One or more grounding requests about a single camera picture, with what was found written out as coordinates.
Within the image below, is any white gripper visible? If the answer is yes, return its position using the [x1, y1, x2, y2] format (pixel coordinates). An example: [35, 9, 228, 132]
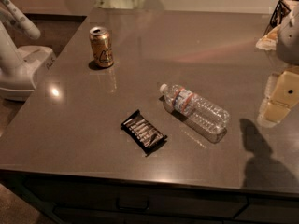
[257, 7, 299, 128]

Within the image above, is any orange soda can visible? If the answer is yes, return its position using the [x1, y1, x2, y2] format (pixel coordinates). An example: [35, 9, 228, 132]
[90, 26, 114, 68]

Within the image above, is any black rxbar chocolate wrapper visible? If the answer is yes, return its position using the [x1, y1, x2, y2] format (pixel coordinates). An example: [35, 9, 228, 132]
[121, 110, 167, 156]

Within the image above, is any clear plastic water bottle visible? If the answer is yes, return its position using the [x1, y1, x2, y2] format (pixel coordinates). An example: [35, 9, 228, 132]
[160, 84, 230, 135]

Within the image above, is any black wire basket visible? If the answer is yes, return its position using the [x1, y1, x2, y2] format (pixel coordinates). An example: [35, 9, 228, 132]
[263, 0, 299, 35]

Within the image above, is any dark cabinet drawer handle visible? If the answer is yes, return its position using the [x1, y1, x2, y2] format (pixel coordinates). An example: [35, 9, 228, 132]
[116, 197, 150, 212]

